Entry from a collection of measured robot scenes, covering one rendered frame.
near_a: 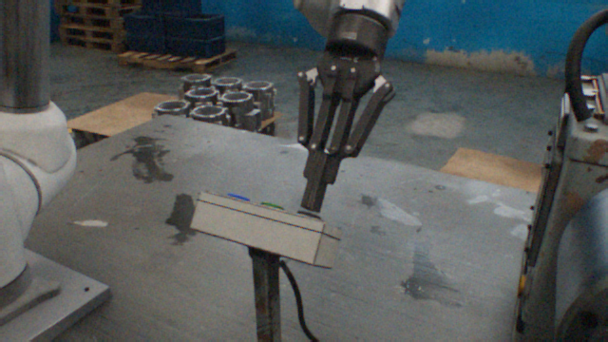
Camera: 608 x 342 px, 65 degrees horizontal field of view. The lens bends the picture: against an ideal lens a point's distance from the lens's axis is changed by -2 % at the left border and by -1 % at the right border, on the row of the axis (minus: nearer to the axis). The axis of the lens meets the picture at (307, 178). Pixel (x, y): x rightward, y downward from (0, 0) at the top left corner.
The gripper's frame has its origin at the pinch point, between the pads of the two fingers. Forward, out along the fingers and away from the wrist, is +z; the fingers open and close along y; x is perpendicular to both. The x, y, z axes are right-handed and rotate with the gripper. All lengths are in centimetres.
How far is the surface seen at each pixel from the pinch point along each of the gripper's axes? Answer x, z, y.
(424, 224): 54, -4, 5
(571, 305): -3.6, 6.5, 28.3
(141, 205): 38, 9, -57
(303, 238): -3.5, 7.1, 1.6
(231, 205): -3.5, 5.6, -8.5
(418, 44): 479, -261, -115
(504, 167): 243, -69, 15
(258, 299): 4.7, 16.1, -5.4
